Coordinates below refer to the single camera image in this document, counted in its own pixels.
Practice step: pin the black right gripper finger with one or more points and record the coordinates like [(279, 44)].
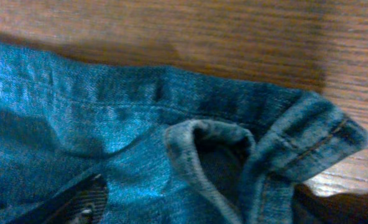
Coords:
[(82, 203)]

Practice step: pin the blue denim jeans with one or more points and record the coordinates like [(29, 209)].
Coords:
[(173, 146)]

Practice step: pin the black garment pile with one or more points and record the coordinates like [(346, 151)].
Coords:
[(343, 208)]

